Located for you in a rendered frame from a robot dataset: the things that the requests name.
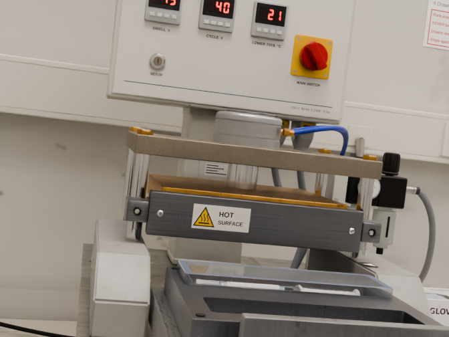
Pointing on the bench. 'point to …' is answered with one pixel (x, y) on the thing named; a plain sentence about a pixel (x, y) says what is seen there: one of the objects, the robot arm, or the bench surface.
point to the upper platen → (238, 188)
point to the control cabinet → (234, 75)
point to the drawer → (292, 325)
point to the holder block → (271, 307)
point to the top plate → (255, 146)
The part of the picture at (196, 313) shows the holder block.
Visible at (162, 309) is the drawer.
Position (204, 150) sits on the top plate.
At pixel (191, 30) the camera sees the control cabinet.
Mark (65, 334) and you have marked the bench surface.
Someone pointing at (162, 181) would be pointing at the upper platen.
